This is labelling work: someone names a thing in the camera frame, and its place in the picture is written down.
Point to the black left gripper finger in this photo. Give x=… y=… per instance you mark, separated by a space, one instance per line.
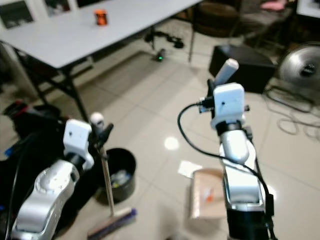
x=107 y=133

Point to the broom with purple bristles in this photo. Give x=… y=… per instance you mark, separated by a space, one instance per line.
x=113 y=221

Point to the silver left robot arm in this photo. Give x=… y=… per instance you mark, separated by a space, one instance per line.
x=47 y=192

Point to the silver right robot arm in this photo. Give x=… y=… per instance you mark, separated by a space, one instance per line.
x=242 y=185

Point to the silver floor fan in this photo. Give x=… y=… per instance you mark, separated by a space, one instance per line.
x=300 y=65

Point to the black round waste bin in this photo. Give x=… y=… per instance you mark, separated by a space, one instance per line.
x=122 y=172

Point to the black box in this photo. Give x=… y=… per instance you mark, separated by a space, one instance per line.
x=242 y=67

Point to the small device with green light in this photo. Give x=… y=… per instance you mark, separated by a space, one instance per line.
x=160 y=55

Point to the black bag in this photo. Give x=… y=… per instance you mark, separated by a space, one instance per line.
x=25 y=150

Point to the brown round stool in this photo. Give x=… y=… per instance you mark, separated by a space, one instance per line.
x=215 y=17

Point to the orange scrap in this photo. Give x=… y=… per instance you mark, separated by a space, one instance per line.
x=210 y=195

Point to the grey folding table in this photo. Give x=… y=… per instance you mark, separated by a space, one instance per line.
x=75 y=35

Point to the pink cushion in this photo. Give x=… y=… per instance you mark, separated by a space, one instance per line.
x=276 y=5

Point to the orange can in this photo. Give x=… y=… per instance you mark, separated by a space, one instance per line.
x=100 y=17

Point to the white framed picture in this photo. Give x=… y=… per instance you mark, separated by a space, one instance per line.
x=58 y=6
x=16 y=13

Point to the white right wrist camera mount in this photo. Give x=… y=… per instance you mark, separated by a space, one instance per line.
x=228 y=102

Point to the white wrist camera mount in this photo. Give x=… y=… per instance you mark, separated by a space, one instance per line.
x=228 y=102
x=76 y=135

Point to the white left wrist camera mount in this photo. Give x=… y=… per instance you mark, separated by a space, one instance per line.
x=76 y=135

